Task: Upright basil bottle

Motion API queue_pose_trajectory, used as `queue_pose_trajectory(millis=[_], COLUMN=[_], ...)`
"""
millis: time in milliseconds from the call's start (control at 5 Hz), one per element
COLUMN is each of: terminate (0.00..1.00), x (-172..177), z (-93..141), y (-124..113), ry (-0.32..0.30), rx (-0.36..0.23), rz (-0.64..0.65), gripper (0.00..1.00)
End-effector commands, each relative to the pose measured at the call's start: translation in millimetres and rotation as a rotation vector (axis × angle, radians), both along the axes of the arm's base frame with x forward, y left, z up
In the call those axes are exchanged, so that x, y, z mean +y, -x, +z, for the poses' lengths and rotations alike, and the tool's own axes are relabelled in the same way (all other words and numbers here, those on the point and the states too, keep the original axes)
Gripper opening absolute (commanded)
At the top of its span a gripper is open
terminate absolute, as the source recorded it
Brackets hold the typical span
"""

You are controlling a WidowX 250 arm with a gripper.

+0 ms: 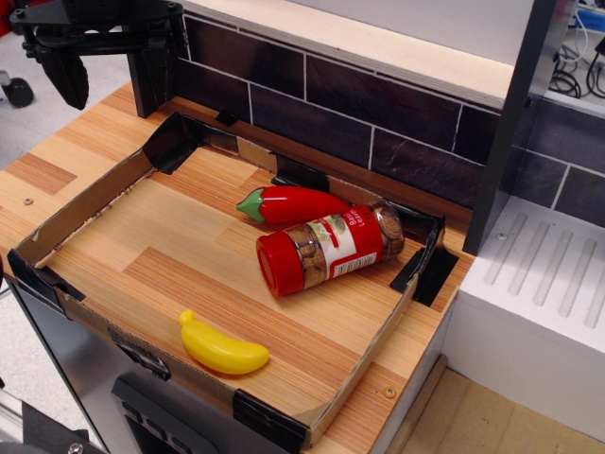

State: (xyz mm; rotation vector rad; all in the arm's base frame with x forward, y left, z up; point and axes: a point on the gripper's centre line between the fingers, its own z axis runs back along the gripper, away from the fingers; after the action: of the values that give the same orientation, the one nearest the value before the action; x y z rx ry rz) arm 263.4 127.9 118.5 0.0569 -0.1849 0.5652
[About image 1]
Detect red toy chili pepper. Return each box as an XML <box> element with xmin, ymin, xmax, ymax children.
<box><xmin>236</xmin><ymin>185</ymin><xmax>350</xmax><ymax>224</ymax></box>

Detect basil bottle with red cap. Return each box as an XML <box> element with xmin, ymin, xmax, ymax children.
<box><xmin>256</xmin><ymin>201</ymin><xmax>405</xmax><ymax>297</ymax></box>

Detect yellow toy banana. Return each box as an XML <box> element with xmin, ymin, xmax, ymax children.
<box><xmin>179</xmin><ymin>310</ymin><xmax>270</xmax><ymax>375</ymax></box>

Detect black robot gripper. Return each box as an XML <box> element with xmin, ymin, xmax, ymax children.
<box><xmin>9</xmin><ymin>1</ymin><xmax>183</xmax><ymax>110</ymax></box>

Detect cardboard fence with black tape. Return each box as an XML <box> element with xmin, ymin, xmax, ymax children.
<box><xmin>1</xmin><ymin>113</ymin><xmax>468</xmax><ymax>453</ymax></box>

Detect white sink drainboard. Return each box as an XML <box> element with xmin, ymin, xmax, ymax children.
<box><xmin>443</xmin><ymin>198</ymin><xmax>604</xmax><ymax>439</ymax></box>

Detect black caster wheel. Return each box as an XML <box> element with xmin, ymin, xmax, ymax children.
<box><xmin>0</xmin><ymin>70</ymin><xmax>34</xmax><ymax>108</ymax></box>

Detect dark vertical post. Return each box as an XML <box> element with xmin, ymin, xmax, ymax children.
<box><xmin>463</xmin><ymin>1</ymin><xmax>574</xmax><ymax>255</ymax></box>

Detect cables in background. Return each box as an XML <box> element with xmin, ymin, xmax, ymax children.
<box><xmin>550</xmin><ymin>0</ymin><xmax>605</xmax><ymax>100</ymax></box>

